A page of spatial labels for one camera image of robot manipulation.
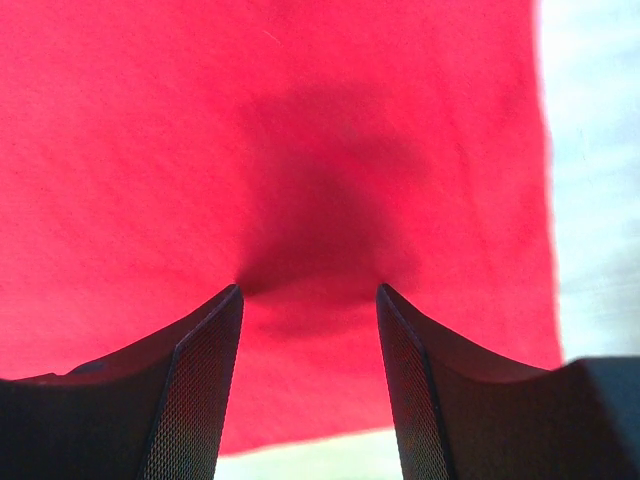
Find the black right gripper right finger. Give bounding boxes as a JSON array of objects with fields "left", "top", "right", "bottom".
[{"left": 376, "top": 284, "right": 639, "bottom": 479}]

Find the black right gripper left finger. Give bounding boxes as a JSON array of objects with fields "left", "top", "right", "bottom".
[{"left": 1, "top": 285, "right": 244, "bottom": 479}]

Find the red t-shirt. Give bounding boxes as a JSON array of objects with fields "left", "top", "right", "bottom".
[{"left": 1, "top": 1, "right": 561, "bottom": 454}]

